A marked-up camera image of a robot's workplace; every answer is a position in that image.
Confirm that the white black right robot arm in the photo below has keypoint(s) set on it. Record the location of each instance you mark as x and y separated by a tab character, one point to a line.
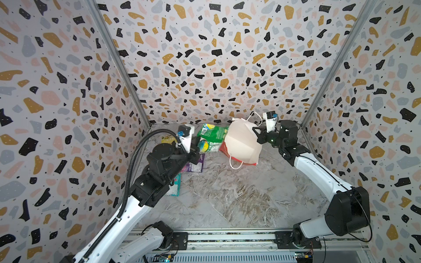
348	209

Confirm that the right circuit board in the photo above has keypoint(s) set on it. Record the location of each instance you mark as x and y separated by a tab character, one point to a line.
304	258

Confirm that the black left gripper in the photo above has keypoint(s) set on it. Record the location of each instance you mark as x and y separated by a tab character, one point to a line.
194	150

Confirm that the aluminium left corner post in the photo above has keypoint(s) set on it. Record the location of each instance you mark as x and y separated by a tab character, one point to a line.
113	52

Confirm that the aluminium corner post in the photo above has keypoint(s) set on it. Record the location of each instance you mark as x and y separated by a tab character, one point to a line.
113	52
364	13

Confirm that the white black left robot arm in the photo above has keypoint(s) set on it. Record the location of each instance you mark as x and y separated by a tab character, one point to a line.
165	162

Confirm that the red paper bag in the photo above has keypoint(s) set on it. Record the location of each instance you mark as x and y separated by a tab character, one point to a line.
240	143

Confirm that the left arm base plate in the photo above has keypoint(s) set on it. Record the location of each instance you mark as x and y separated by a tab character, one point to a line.
176	241

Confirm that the teal snack packet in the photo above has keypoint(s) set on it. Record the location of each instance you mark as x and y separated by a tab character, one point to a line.
174	188

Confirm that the aluminium right corner post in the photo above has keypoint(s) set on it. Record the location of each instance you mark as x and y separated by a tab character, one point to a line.
364	13

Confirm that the green white snack packet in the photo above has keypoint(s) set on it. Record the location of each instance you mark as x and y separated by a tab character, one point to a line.
211	137

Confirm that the yellow green snack packet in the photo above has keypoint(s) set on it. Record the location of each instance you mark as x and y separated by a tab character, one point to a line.
169	139

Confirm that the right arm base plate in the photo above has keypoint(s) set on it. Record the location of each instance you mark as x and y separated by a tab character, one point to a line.
295	240

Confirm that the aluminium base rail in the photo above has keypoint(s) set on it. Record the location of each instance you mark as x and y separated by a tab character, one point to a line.
256	246

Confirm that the purple snack packet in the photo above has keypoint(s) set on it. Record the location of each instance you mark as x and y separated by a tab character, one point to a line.
195	168

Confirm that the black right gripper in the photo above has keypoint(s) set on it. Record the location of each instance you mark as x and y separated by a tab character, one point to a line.
262	136

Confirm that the small green circuit board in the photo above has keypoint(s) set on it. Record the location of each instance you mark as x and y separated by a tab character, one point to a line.
163	258

